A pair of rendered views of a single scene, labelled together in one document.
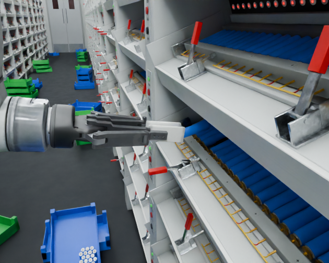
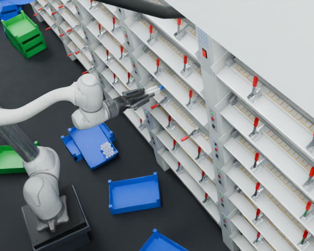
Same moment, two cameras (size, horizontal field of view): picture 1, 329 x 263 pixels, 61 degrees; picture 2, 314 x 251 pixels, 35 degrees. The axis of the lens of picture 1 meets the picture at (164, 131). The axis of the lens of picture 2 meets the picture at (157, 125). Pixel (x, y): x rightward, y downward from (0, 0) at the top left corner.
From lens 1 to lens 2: 1.93 m
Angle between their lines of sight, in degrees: 25
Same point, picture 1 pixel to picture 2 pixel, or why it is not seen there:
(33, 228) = (51, 144)
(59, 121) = (120, 105)
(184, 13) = not seen: hidden behind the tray
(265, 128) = (184, 103)
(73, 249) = (93, 148)
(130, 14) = not seen: outside the picture
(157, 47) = (136, 52)
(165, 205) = (155, 111)
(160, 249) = (156, 131)
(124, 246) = (123, 135)
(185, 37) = not seen: hidden behind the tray
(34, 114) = (113, 107)
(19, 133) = (111, 114)
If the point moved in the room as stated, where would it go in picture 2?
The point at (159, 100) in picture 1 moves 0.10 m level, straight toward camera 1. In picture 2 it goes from (141, 70) to (146, 82)
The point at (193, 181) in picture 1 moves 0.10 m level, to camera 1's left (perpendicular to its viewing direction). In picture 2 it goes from (168, 106) to (149, 112)
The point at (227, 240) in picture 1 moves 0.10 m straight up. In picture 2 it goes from (184, 124) to (181, 110)
